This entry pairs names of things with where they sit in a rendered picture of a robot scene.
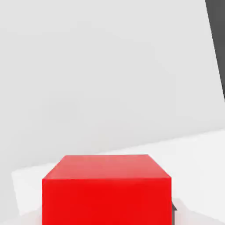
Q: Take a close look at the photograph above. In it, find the small red cube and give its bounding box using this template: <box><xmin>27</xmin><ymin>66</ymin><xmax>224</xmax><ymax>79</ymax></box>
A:
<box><xmin>42</xmin><ymin>154</ymin><xmax>172</xmax><ymax>225</ymax></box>

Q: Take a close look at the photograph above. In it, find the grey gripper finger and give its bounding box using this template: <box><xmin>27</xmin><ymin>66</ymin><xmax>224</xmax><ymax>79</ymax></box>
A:
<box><xmin>171</xmin><ymin>198</ymin><xmax>224</xmax><ymax>225</ymax></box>

